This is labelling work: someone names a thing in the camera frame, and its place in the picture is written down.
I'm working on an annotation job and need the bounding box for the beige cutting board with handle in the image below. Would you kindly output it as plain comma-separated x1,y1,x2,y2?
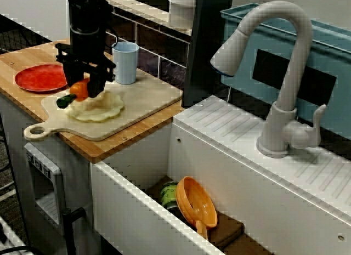
23,65,184,142

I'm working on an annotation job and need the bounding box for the orange toy carrot green stem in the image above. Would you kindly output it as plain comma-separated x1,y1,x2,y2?
56,78,91,108

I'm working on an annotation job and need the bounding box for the cream flower-shaped plate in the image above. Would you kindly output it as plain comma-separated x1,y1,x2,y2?
65,90,126,123

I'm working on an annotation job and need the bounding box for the light blue plastic cup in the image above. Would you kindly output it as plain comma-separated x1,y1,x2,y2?
111,41,140,85

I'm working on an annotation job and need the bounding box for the grey toy faucet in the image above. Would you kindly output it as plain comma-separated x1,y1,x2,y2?
210,0,327,159

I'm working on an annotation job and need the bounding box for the black tape patch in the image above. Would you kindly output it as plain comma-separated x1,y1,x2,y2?
252,49,337,106

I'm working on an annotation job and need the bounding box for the white round container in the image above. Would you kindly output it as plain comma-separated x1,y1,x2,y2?
167,0,198,30

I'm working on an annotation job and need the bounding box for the black cabinet door handle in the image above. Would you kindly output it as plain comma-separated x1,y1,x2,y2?
61,207,87,255

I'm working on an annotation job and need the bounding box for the black upright post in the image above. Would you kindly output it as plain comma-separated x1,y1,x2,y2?
183,0,234,109

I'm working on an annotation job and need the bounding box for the red round plate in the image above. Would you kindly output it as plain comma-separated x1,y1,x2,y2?
14,64,69,94

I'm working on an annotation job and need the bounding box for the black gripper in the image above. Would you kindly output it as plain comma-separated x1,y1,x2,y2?
55,32,116,98

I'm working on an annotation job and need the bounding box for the white toy sink basin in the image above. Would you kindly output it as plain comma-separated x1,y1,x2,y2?
89,95,351,255

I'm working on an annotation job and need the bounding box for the teal plastic bin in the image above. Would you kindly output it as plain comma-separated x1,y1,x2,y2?
220,2,351,140

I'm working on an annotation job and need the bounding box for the orange toy strainer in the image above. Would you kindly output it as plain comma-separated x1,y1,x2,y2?
175,176,219,239

